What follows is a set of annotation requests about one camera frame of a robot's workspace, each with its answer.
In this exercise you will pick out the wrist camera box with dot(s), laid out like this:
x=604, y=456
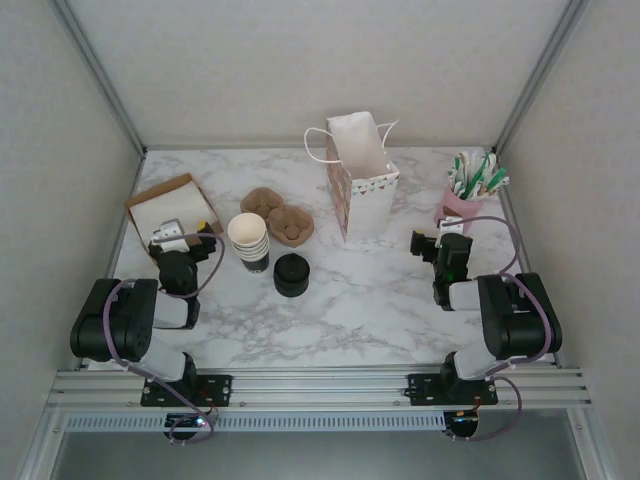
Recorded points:
x=451, y=225
x=167, y=232

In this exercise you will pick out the brown cardboard napkin box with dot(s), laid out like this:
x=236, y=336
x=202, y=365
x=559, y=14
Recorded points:
x=165, y=186

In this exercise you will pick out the brown pulp cup carrier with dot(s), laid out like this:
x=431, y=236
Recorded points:
x=292, y=227

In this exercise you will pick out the controller board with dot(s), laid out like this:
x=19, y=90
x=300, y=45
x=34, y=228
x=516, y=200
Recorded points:
x=462, y=425
x=187, y=422

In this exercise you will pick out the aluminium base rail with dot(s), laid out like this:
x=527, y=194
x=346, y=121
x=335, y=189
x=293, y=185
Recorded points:
x=320, y=387

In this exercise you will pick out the left controller board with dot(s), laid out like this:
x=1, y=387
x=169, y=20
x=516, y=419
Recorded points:
x=187, y=422

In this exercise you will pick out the pink cylindrical holder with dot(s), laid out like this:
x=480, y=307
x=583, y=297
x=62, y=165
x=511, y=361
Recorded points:
x=457, y=207

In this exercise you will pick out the stack of black cup lids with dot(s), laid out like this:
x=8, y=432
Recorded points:
x=291, y=275

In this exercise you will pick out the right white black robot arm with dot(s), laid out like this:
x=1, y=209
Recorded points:
x=520, y=320

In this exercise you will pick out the aluminium side table rail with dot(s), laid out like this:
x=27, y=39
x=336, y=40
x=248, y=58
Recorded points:
x=511, y=210
x=116, y=250

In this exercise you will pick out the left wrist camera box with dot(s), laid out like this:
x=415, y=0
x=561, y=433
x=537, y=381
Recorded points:
x=167, y=232

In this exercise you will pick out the aluminium frame post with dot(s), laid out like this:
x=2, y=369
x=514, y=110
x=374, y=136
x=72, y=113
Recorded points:
x=539, y=75
x=99, y=75

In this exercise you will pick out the stack of black paper cups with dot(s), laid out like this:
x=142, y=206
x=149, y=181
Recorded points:
x=247, y=230

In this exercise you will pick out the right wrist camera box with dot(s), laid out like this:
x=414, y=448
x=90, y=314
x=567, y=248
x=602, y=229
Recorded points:
x=451, y=225

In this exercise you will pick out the aluminium back table rail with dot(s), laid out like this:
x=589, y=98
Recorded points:
x=250, y=147

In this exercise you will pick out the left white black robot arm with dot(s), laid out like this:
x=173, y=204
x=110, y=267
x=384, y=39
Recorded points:
x=125, y=320

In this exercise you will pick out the white paper napkin stack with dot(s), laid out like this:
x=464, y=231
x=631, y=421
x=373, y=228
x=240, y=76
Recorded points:
x=175, y=210

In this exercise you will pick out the right controller board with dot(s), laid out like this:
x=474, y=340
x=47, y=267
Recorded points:
x=462, y=425

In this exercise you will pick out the cartoon animal paper gift bag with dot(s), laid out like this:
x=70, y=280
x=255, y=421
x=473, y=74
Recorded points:
x=360, y=150

